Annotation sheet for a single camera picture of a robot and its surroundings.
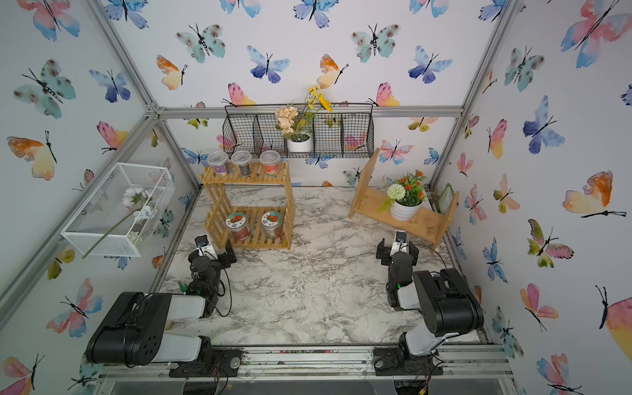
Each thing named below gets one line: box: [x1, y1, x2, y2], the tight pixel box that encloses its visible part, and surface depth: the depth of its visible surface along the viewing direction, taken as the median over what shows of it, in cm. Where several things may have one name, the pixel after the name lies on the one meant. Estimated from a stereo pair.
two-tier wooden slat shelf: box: [200, 161, 296, 250], surface depth 101 cm
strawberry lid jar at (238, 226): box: [225, 212, 251, 242], surface depth 98 cm
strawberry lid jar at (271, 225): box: [261, 210, 285, 239], surface depth 98 cm
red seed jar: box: [259, 149, 281, 176], surface depth 85 cm
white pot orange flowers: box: [377, 169, 428, 223], surface depth 92 cm
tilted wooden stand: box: [348, 148, 461, 251], surface depth 101 cm
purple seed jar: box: [207, 150, 228, 177], surface depth 85 cm
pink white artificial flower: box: [81, 187, 158, 260], surface depth 74 cm
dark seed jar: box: [231, 149, 252, 176], surface depth 85 cm
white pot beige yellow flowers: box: [274, 84, 334, 154], surface depth 87 cm
